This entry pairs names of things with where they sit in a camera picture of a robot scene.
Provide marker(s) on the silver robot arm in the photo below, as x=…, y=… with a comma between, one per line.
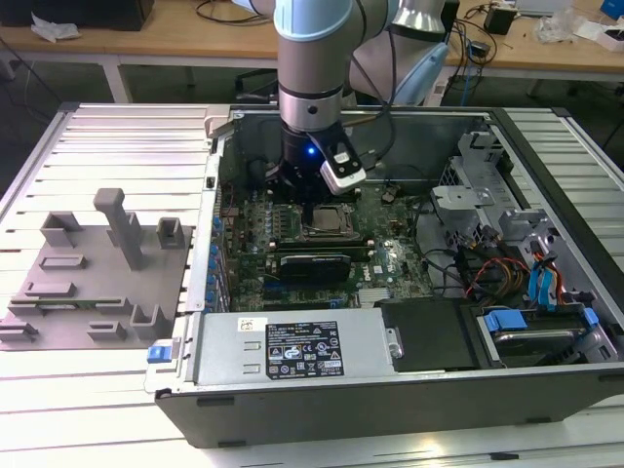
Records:
x=309, y=68

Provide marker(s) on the black cylindrical component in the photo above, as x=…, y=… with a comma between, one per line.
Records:
x=256, y=170

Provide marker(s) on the green motherboard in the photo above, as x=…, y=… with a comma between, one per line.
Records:
x=253, y=234

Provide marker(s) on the round coin cell battery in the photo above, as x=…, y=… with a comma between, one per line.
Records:
x=388, y=195

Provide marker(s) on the black graphics card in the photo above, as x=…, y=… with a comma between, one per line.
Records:
x=317, y=268

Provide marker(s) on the silver chipset heatsink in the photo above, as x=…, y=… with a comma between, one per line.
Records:
x=374, y=296

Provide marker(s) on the grey metal drive cage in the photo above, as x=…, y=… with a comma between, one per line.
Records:
x=460, y=197

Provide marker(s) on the wooden desk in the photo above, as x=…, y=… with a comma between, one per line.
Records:
x=161, y=44

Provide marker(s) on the grey power supply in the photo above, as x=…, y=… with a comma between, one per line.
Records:
x=224, y=351

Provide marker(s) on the black plastic shroud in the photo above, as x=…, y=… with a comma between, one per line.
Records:
x=429, y=336

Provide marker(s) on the black upright device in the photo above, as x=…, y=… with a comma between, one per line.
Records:
x=454, y=14

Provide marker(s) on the blue case latch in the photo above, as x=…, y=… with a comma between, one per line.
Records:
x=158, y=352

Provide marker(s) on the grey part rack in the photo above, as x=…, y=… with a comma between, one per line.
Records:
x=97, y=283

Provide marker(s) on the open black PC case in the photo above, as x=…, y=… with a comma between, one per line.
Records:
x=341, y=419

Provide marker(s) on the small black adapter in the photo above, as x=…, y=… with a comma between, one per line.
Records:
x=501, y=19

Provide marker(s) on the blue disk carrier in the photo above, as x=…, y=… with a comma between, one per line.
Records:
x=504, y=322

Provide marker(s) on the green RAM stick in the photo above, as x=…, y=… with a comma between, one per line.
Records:
x=63, y=306

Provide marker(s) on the large black box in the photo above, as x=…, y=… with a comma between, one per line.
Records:
x=73, y=12

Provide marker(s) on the crumpled white paper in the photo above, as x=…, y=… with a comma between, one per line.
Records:
x=53, y=27

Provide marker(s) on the black hard disk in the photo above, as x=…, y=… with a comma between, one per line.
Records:
x=536, y=343

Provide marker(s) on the flat white tray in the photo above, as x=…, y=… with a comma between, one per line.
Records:
x=543, y=5

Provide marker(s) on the clear plastic bag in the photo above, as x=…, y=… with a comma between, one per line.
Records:
x=556, y=24

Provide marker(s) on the white cardboard box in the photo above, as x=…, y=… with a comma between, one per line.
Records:
x=602, y=35

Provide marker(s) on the blue box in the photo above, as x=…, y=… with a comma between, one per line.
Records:
x=613, y=9

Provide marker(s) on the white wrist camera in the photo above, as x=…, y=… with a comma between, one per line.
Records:
x=348, y=180

